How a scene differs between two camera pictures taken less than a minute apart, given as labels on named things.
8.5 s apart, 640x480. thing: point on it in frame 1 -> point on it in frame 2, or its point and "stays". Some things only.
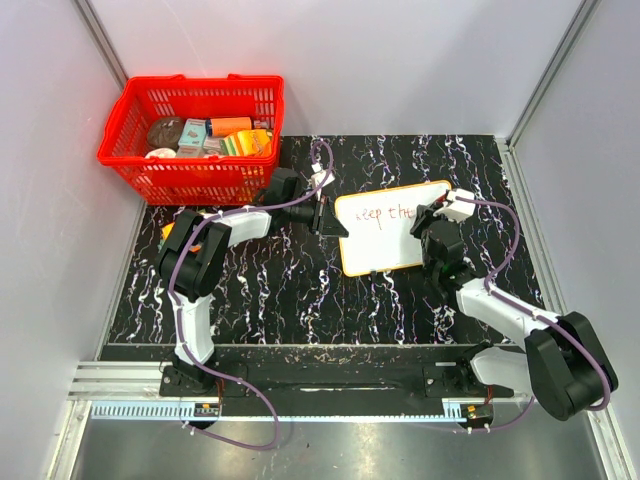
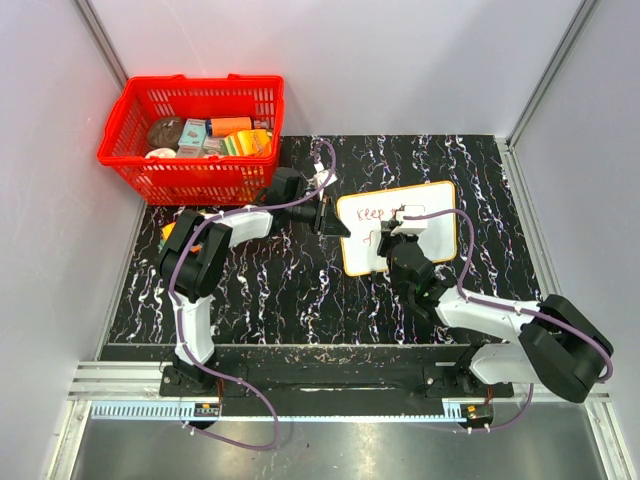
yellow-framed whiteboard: [379, 224] stays
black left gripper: [324, 221] stays
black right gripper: [425, 217] -> [388, 237]
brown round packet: [165, 132] stays
